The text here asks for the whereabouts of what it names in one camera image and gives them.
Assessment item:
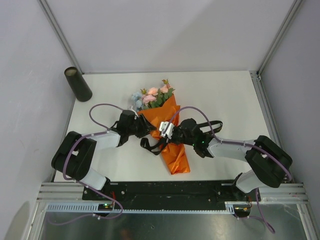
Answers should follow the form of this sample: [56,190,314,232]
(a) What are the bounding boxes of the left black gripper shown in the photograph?
[126,113,156,138]

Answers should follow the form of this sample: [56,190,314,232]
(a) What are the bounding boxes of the black ribbon gold lettering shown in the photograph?
[140,120,223,158]

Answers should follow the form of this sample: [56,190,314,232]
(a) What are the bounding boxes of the orange wrapping paper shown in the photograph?
[138,95,191,175]

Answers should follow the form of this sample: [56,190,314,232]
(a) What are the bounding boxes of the artificial flower bunch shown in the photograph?
[131,79,175,112]

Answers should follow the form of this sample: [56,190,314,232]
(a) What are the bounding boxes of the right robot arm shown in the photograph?
[169,118,293,201]

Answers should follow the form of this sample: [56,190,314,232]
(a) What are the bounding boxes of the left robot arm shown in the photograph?
[51,110,157,200]

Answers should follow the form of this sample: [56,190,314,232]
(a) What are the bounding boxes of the black cylindrical vase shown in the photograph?
[64,66,93,102]

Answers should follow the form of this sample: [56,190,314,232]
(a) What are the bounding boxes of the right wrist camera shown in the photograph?
[158,121,175,139]

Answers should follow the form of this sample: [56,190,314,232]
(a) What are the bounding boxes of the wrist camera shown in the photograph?
[158,121,175,139]
[128,105,139,118]

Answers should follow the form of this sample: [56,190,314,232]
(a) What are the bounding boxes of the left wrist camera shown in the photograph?
[128,105,139,118]

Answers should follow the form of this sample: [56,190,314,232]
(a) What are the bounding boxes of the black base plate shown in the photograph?
[82,180,261,207]

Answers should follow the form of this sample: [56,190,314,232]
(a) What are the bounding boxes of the grey slotted cable duct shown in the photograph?
[47,202,252,214]

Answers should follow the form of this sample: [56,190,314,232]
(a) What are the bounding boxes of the right aluminium frame post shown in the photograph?
[256,0,305,76]

